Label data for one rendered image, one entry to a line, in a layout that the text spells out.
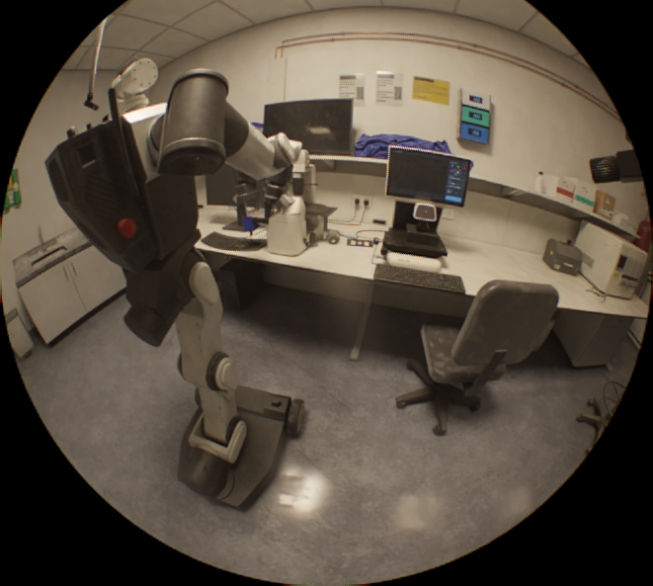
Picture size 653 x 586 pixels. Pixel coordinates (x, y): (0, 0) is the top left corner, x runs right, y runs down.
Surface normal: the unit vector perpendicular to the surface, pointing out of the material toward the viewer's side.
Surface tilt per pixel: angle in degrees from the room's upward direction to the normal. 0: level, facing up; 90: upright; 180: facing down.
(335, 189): 90
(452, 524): 0
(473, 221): 90
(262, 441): 0
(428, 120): 90
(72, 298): 90
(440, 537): 0
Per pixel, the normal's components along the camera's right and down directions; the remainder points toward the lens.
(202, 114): 0.61, -0.05
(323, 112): -0.29, 0.34
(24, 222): 0.96, 0.15
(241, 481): 0.04, -0.90
